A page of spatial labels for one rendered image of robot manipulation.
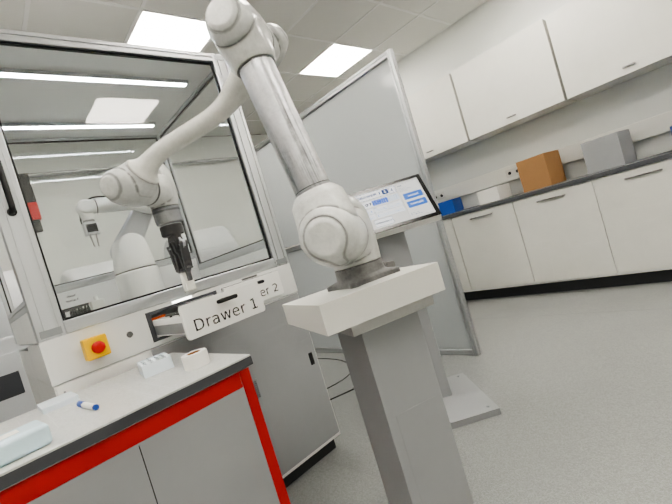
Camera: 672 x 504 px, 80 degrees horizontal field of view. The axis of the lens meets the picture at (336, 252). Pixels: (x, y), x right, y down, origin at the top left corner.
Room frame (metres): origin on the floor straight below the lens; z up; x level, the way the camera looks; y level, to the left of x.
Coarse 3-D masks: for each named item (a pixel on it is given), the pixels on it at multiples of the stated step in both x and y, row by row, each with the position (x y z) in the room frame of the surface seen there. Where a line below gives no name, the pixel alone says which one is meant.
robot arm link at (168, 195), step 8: (160, 168) 1.33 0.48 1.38; (160, 176) 1.31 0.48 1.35; (168, 176) 1.35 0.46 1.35; (160, 184) 1.29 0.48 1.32; (168, 184) 1.33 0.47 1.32; (160, 192) 1.29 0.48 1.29; (168, 192) 1.32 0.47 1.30; (176, 192) 1.37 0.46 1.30; (160, 200) 1.30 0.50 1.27; (168, 200) 1.33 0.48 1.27; (176, 200) 1.36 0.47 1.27; (152, 208) 1.33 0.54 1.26
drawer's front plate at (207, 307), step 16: (240, 288) 1.38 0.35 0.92; (256, 288) 1.42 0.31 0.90; (192, 304) 1.26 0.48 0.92; (208, 304) 1.29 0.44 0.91; (224, 304) 1.33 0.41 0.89; (240, 304) 1.37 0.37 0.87; (256, 304) 1.41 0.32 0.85; (192, 320) 1.25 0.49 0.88; (208, 320) 1.28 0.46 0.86; (224, 320) 1.32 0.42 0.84; (192, 336) 1.24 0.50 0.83
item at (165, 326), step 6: (162, 318) 1.53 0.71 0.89; (168, 318) 1.37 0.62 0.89; (174, 318) 1.33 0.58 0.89; (180, 318) 1.29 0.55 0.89; (156, 324) 1.47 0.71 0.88; (162, 324) 1.43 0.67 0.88; (168, 324) 1.38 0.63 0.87; (174, 324) 1.34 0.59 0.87; (180, 324) 1.30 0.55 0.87; (156, 330) 1.48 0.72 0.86; (162, 330) 1.43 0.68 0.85; (168, 330) 1.39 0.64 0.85; (174, 330) 1.35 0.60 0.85; (180, 330) 1.31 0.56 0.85
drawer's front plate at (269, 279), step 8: (272, 272) 1.85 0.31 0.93; (248, 280) 1.76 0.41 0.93; (256, 280) 1.79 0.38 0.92; (264, 280) 1.82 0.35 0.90; (272, 280) 1.85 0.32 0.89; (280, 280) 1.87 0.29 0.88; (224, 288) 1.68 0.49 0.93; (232, 288) 1.71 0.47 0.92; (264, 288) 1.81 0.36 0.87; (272, 288) 1.84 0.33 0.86; (280, 288) 1.87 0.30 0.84; (264, 296) 1.80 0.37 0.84; (272, 296) 1.83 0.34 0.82
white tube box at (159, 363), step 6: (162, 354) 1.28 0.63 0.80; (168, 354) 1.22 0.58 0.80; (144, 360) 1.27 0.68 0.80; (150, 360) 1.24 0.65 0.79; (156, 360) 1.20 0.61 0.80; (162, 360) 1.18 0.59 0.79; (168, 360) 1.19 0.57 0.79; (138, 366) 1.23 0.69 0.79; (144, 366) 1.16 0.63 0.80; (150, 366) 1.16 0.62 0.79; (156, 366) 1.17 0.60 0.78; (162, 366) 1.18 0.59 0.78; (168, 366) 1.19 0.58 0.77; (144, 372) 1.15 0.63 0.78; (150, 372) 1.16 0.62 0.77; (156, 372) 1.17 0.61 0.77
